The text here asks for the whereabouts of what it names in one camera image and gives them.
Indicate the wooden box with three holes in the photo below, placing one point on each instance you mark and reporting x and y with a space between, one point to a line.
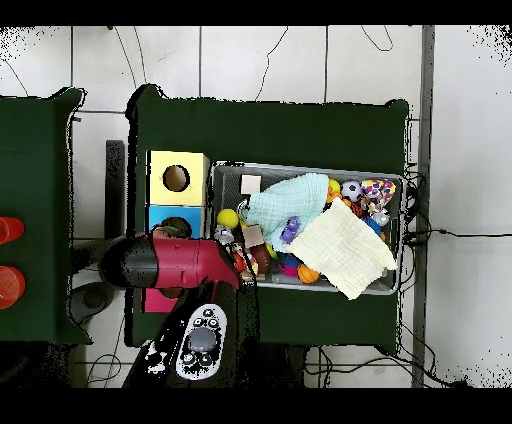
192 196

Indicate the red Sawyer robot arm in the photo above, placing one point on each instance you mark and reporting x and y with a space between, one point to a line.
192 260

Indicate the pale yellow muslin cloth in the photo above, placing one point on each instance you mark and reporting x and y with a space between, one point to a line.
340 244

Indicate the large wooden cube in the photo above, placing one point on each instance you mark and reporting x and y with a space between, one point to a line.
253 236

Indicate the clear mesh bin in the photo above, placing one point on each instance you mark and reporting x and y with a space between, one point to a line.
228 172

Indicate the mint green muslin cloth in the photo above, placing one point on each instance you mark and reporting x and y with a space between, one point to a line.
280 204

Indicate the green cloth side table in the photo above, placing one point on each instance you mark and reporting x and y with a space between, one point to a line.
40 176

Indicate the black soda can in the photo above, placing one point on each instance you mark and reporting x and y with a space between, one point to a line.
224 235

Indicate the red plastic cup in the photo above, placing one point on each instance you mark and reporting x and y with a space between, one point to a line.
10 230
11 286

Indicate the black and white soccer ball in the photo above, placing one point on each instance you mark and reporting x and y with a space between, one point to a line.
352 190

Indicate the black chair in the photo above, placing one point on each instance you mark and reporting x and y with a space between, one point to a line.
115 184

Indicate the small wooden cube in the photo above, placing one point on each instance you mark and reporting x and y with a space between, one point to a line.
250 185

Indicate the yellow smiley ball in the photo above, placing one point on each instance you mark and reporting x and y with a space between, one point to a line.
227 218

